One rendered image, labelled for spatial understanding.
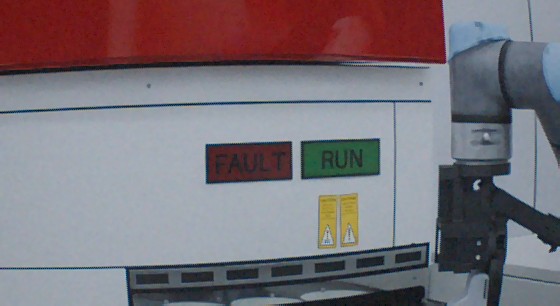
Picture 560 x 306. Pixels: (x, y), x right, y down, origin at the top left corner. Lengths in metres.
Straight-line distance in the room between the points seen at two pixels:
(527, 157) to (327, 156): 2.20
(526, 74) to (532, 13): 2.56
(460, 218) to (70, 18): 0.51
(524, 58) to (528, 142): 2.52
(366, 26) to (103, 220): 0.42
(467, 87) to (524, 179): 2.49
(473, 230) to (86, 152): 0.48
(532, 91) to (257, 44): 0.42
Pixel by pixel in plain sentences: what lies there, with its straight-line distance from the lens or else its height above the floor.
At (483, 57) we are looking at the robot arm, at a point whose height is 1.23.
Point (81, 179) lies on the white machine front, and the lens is 1.43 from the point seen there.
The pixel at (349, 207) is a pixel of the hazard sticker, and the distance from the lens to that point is 1.59.
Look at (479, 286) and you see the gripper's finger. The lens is 1.27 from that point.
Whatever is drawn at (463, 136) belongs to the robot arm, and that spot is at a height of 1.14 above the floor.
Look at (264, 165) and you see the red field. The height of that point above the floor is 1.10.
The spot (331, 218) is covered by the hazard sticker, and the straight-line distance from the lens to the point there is 1.57.
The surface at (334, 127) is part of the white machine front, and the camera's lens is 1.57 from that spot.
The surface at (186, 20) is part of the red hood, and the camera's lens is 1.42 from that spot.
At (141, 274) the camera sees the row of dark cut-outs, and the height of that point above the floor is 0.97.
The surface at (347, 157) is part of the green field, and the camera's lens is 1.58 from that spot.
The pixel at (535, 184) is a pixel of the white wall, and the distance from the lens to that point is 3.75.
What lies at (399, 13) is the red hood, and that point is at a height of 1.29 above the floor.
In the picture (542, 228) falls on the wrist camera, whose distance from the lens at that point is 1.27.
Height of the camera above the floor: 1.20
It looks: 3 degrees down
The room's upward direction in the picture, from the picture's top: 1 degrees counter-clockwise
